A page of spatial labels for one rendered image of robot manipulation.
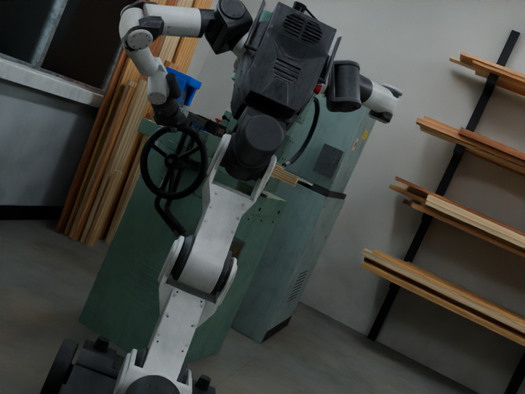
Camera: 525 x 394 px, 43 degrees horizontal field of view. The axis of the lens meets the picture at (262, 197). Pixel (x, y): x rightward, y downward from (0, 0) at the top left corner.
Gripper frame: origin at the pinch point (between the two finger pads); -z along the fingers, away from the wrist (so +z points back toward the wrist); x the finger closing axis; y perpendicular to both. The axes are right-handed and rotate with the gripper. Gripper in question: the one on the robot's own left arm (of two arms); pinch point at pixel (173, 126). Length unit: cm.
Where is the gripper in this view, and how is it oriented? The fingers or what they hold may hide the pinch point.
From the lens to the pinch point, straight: 249.0
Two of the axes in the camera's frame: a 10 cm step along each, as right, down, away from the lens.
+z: -1.1, -5.2, -8.5
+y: 2.8, -8.3, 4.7
